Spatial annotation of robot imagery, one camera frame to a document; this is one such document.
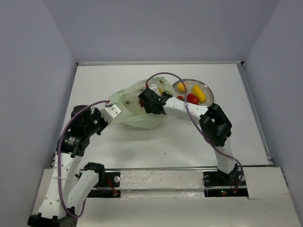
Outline orange round fake fruit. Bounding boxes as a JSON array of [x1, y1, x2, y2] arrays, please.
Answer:
[[177, 82, 188, 93]]

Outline green translucent plastic bag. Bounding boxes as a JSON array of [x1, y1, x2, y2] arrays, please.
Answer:
[[108, 80, 166, 129]]

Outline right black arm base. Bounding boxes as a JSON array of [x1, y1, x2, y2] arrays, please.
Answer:
[[202, 170, 249, 198]]

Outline red cherry tomato bunch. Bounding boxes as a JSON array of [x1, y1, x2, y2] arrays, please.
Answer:
[[177, 93, 200, 105]]

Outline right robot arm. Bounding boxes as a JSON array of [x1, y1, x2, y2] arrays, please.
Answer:
[[138, 88, 243, 189]]

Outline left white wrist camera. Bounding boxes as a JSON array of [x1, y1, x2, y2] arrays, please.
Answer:
[[100, 105, 121, 124]]

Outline yellow fake lemon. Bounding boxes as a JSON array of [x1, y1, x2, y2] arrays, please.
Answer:
[[192, 85, 206, 103]]

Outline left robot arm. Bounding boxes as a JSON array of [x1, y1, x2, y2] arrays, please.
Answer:
[[27, 101, 121, 227]]

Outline speckled round ceramic plate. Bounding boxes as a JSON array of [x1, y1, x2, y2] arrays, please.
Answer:
[[172, 79, 214, 106]]

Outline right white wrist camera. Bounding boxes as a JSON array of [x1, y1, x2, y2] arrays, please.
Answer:
[[149, 83, 163, 96]]

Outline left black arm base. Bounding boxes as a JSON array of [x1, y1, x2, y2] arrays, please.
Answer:
[[87, 172, 121, 198]]

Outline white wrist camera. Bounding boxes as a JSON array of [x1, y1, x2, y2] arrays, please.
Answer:
[[100, 105, 121, 124], [149, 83, 163, 96]]

